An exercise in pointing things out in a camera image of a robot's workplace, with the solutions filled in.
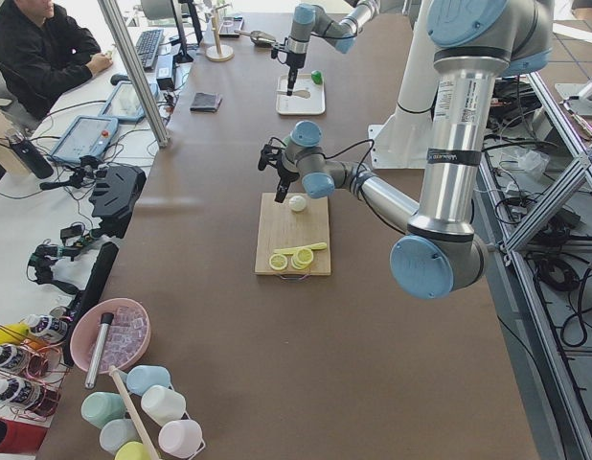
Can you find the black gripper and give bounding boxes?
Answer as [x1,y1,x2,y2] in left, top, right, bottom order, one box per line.
[271,39,307,96]
[258,137,300,202]

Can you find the white steamed bun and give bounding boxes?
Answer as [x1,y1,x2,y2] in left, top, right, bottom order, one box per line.
[288,195,307,213]

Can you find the white ceramic soup spoon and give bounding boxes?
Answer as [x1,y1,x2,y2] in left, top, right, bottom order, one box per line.
[291,89,310,99]

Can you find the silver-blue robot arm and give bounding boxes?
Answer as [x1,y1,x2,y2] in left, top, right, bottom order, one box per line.
[271,0,383,97]
[259,1,554,299]

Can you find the pink bowl of ice cubes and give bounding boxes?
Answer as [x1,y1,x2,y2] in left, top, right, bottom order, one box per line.
[70,298,151,374]

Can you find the cream Rabbit serving tray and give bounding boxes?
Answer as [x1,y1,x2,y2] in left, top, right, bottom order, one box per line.
[275,73,326,115]

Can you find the bamboo cutting board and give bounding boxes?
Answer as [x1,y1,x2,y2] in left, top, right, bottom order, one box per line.
[254,193,331,276]

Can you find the metal scoop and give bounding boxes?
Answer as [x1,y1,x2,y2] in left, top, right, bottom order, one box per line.
[237,30,277,48]

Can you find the yellow plastic knife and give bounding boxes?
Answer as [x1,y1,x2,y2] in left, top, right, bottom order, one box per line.
[273,241,328,255]

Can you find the stacked lemon slices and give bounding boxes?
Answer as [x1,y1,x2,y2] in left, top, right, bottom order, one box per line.
[290,249,314,270]

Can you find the lemon slice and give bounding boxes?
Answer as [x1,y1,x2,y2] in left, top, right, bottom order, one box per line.
[268,253,288,271]

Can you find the wooden stand with round base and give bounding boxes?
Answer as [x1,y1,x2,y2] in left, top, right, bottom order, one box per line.
[203,0,234,62]

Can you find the grey and purple folded cloth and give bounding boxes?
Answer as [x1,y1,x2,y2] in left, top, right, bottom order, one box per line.
[190,92,223,113]

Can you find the black keyboard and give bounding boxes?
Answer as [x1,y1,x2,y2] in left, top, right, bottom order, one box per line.
[135,29,164,71]

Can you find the blue teach pendant tablet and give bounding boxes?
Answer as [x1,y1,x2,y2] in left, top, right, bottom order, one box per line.
[49,116,119,165]

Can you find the silver metal tube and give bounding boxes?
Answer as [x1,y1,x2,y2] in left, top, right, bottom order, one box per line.
[84,312,114,390]

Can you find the light blue plastic cup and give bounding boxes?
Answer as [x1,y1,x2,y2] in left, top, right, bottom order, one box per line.
[125,365,171,396]

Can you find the white plastic cup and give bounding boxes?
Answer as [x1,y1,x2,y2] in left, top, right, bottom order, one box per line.
[141,385,186,426]

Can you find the person in black jacket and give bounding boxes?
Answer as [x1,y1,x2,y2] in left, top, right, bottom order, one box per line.
[0,1,113,121]

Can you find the black water bottle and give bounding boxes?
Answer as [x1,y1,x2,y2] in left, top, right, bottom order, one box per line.
[5,128,54,179]

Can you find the pink plastic cup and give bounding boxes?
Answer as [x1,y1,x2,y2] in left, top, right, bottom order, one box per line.
[158,419,206,459]

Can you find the mint plastic cup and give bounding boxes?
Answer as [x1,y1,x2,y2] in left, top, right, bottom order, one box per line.
[80,392,126,428]

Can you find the pale blue plastic cup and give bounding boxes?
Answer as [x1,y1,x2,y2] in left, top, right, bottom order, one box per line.
[99,419,140,454]

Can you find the yellow plastic cup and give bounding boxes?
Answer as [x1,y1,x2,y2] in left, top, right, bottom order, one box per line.
[114,441,150,460]

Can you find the aluminium frame post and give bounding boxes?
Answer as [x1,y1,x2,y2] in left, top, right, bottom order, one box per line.
[98,0,170,149]

